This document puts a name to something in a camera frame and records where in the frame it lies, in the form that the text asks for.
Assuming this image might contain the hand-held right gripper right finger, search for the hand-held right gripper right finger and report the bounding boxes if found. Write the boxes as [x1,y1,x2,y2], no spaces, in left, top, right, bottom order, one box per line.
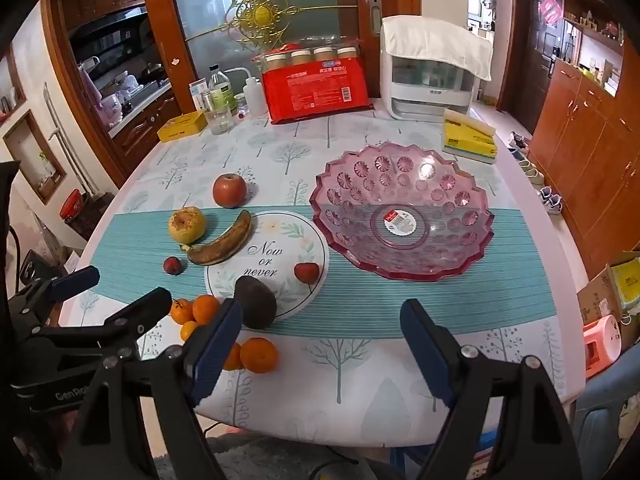
[399,298,583,480]

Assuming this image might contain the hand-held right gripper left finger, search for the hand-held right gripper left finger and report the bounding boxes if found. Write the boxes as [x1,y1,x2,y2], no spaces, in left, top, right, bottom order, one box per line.
[60,298,244,480]

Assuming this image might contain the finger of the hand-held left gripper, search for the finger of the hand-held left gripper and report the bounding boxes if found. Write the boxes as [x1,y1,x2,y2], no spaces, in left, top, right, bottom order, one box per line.
[22,266,101,306]
[39,287,173,359]

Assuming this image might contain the dark avocado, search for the dark avocado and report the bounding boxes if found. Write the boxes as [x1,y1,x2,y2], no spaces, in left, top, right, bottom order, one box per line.
[233,275,278,331]

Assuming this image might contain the yellow bruised apple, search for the yellow bruised apple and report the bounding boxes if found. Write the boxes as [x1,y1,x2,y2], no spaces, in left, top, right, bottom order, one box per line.
[167,206,207,244]

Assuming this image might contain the overripe brown banana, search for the overripe brown banana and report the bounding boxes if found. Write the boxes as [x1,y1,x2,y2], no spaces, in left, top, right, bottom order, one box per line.
[180,209,253,266]

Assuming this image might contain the pink plastic fruit bowl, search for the pink plastic fruit bowl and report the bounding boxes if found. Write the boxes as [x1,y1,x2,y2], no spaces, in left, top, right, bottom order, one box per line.
[308,142,496,282]

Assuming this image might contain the red apple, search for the red apple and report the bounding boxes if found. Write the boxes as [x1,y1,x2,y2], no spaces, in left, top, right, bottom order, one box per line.
[212,173,248,209]

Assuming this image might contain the red bucket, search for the red bucket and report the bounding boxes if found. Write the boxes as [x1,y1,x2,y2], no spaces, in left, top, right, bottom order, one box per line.
[59,189,83,221]

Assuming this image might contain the round white leaf-print placemat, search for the round white leaf-print placemat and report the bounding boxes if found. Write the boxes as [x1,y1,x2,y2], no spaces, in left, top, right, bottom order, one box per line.
[203,210,331,322]

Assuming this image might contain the wooden kitchen cabinet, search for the wooden kitchen cabinet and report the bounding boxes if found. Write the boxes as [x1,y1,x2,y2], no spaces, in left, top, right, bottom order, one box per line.
[107,87,183,171]

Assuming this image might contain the pink plastic stool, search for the pink plastic stool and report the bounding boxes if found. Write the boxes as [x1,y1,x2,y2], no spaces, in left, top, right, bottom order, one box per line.
[582,315,623,380]

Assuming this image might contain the brown cardboard box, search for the brown cardboard box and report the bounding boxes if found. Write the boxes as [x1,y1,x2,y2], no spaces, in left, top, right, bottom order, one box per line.
[576,251,640,341]

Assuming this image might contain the yellow cardboard box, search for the yellow cardboard box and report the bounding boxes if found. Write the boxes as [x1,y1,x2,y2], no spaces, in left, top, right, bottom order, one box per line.
[156,111,208,143]

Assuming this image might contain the white sneakers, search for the white sneakers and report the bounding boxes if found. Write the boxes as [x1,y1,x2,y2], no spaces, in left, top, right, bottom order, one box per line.
[537,186,565,216]

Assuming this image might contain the blue chair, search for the blue chair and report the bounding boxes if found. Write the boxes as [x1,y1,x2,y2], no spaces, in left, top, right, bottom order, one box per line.
[570,360,640,480]

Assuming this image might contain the tree-print tablecloth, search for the tree-print tablecloth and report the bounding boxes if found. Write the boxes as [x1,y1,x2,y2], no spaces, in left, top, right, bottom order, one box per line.
[57,97,576,433]

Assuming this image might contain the clear drinking glass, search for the clear drinking glass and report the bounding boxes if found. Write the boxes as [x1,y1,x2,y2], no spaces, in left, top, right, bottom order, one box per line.
[204,105,235,136]

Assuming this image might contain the beige shoes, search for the beige shoes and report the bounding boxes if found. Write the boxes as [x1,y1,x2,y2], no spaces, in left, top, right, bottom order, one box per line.
[515,157,546,186]

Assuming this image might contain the yellow packet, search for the yellow packet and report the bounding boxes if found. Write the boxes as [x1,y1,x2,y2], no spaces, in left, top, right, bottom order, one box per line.
[610,257,640,311]

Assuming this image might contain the yellow tissue pack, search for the yellow tissue pack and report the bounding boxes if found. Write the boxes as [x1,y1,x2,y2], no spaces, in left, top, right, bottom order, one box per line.
[441,108,498,165]

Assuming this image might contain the small white carton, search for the small white carton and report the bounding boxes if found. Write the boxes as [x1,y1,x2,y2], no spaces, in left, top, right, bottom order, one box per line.
[189,79,213,112]

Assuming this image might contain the clear bottle green label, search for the clear bottle green label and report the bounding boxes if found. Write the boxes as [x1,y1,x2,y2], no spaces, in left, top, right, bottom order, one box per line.
[207,64,238,116]

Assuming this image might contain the white squeeze bottle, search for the white squeeze bottle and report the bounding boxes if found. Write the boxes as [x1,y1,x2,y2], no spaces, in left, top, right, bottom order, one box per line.
[222,66,271,117]

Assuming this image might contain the brown wooden cabinet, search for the brown wooden cabinet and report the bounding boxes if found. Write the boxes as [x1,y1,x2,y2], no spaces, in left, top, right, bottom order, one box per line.
[527,57,640,271]

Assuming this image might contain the white countertop cabinet appliance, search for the white countertop cabinet appliance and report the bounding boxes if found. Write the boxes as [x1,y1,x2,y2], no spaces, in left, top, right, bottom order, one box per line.
[380,16,493,121]

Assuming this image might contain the red paper cup pack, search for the red paper cup pack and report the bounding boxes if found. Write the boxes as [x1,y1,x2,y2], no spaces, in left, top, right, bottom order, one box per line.
[251,42,376,125]

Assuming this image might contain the dark entry door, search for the dark entry door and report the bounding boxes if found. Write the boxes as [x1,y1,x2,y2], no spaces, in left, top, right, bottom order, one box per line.
[495,0,566,131]

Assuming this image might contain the white cloth cover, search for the white cloth cover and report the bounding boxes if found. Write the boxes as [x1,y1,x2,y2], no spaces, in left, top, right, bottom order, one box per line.
[382,15,494,82]

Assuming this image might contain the golden door ornament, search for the golden door ornament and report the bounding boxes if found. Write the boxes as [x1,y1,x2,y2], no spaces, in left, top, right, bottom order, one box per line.
[187,0,358,51]

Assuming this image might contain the red door decoration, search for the red door decoration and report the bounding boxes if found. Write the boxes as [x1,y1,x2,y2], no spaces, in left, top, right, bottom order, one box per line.
[537,0,563,25]

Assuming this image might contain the wooden wall shelf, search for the wooden wall shelf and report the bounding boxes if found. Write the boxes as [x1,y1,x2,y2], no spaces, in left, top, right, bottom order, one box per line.
[562,0,626,96]

